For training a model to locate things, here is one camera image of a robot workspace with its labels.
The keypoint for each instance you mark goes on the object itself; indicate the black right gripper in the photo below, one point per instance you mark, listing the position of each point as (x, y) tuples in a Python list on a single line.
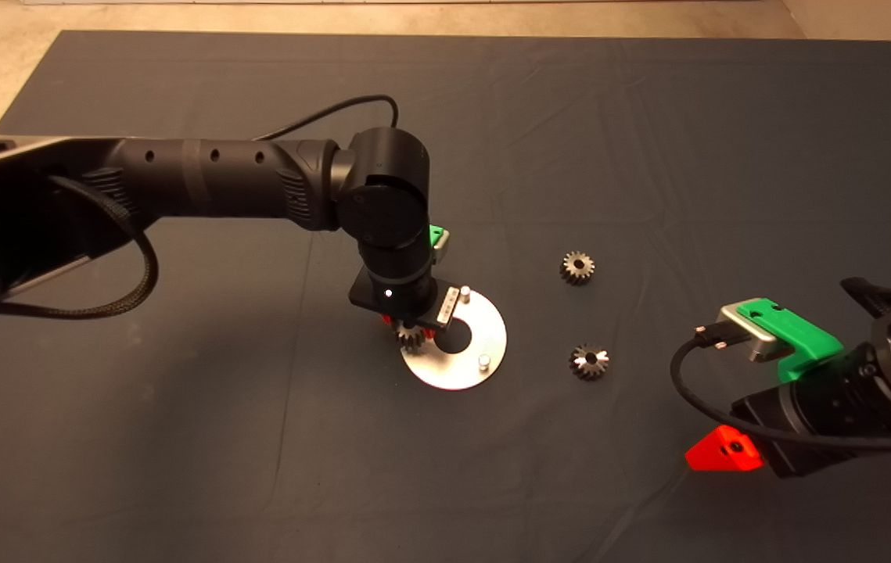
[(781, 438)]

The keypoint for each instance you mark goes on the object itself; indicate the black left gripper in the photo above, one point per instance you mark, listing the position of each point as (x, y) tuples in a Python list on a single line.
[(447, 309)]

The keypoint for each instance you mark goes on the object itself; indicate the green right camera mount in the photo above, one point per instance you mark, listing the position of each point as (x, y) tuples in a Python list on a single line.
[(797, 332)]

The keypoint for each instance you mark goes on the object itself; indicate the green left camera mount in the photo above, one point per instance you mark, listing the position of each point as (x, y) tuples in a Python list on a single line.
[(436, 233)]

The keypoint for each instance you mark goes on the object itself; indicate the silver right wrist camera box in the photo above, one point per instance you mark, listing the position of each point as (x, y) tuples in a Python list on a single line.
[(731, 319)]

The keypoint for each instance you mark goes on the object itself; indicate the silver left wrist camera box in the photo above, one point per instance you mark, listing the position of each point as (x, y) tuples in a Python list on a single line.
[(443, 249)]

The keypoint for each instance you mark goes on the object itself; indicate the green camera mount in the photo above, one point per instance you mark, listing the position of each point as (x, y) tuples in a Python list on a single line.
[(797, 332), (436, 233)]

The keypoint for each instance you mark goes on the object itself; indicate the dark grey table cloth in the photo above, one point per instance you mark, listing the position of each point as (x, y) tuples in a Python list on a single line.
[(570, 117)]

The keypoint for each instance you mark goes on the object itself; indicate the small steel planetary gear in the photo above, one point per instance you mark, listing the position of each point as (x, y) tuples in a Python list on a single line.
[(589, 361), (577, 267), (411, 338)]

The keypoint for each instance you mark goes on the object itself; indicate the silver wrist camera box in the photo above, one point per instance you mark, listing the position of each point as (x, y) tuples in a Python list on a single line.
[(443, 249), (731, 319)]

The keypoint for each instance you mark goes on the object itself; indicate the round metal carrier plate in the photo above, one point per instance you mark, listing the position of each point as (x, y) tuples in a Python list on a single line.
[(484, 336)]

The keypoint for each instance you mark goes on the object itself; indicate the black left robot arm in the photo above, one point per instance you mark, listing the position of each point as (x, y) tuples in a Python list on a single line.
[(218, 176)]

